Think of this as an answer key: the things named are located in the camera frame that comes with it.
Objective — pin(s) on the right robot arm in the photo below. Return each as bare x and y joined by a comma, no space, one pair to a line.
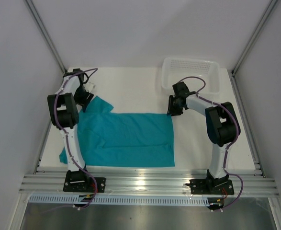
221,123

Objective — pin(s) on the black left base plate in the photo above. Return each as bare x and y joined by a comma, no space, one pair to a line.
84,183

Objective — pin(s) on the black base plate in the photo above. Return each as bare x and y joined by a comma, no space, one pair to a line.
84,183
210,187

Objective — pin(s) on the white slotted cable duct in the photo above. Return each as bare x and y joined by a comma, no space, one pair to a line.
185,201

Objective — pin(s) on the aluminium rail beam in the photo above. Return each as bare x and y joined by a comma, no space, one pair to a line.
147,182

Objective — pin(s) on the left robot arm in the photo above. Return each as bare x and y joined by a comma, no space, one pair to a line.
64,116

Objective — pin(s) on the aluminium frame post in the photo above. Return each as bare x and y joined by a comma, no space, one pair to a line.
33,11
263,21

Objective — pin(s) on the teal t shirt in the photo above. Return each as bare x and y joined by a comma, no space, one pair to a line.
141,140

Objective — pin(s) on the white perforated plastic basket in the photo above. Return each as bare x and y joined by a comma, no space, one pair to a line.
193,72

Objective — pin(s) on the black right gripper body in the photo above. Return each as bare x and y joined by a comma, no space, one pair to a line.
174,108

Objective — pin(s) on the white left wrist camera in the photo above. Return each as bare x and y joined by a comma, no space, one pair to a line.
89,87

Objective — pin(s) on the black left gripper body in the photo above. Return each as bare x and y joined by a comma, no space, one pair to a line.
80,96

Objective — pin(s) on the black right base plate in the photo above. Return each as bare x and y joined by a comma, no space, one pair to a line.
210,187

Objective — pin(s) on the left aluminium frame post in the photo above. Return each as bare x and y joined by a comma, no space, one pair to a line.
33,11

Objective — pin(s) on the right aluminium frame post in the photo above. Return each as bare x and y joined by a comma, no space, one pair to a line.
263,21

